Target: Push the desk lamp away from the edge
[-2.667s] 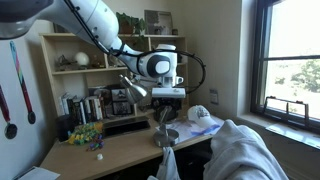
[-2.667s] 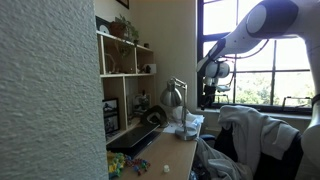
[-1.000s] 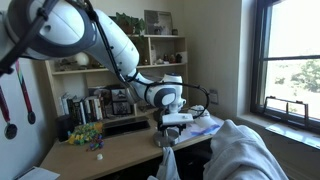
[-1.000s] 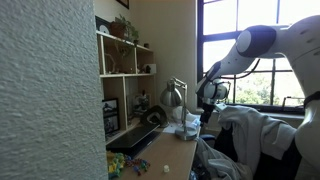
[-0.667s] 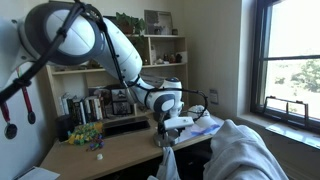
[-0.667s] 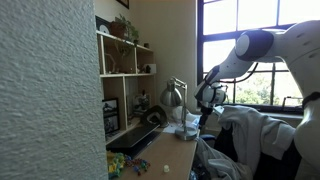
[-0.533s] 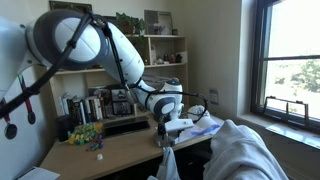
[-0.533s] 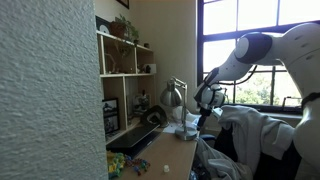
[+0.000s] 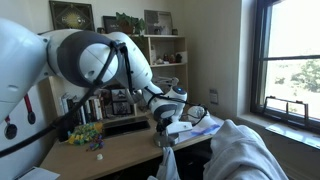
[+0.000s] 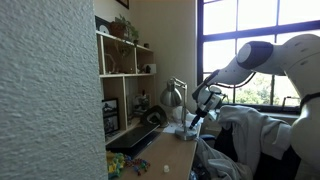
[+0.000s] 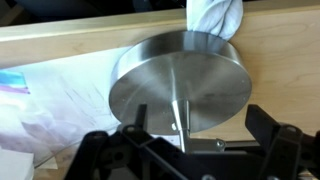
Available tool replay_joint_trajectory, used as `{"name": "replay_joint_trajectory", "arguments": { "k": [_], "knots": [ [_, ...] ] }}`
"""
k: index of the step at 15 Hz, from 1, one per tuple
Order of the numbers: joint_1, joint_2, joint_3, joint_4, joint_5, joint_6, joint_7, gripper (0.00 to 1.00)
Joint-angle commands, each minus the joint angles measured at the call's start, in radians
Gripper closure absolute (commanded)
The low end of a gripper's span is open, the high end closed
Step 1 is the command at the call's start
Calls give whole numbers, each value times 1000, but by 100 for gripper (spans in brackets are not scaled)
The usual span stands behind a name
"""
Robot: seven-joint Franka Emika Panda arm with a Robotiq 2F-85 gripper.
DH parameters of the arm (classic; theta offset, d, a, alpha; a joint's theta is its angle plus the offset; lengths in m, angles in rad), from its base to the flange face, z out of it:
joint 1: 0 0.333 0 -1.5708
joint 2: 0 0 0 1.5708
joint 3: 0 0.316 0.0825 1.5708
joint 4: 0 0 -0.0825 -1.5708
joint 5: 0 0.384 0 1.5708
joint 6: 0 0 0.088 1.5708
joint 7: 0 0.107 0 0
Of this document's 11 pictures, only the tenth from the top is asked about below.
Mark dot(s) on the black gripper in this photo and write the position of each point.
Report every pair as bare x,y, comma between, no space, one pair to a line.
201,113

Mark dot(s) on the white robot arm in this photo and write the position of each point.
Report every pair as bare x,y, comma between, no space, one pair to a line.
300,60

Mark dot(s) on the loose papers under lamp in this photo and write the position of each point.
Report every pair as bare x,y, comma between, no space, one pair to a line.
171,128

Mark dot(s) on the black rounded headgear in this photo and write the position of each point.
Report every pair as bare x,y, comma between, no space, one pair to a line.
155,116

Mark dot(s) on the small white bottle cap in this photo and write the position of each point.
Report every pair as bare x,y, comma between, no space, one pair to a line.
166,169

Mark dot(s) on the grey hoodie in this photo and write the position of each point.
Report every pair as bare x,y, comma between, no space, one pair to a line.
253,133

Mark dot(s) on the dark figurine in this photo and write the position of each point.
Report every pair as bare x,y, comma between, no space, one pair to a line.
148,69

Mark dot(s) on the black framed photo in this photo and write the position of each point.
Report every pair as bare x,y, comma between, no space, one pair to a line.
110,107
111,125

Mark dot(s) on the wooden shelf unit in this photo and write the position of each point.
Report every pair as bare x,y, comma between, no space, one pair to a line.
116,86

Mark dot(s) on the yellow green plastic toy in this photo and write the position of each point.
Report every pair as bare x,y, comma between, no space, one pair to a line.
115,165

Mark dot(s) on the small dark jar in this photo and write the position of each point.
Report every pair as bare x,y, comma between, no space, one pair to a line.
146,45

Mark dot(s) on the black office chair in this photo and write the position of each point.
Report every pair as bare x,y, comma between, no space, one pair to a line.
276,166

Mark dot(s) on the potted green plant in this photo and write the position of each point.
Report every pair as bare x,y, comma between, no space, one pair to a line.
121,26

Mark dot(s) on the dark window frame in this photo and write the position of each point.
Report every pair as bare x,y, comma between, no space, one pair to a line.
200,50

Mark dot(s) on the black window bracket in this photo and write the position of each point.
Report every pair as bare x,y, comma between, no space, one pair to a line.
290,98

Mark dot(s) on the dark wall picture frame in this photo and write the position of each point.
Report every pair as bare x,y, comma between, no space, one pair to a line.
123,3

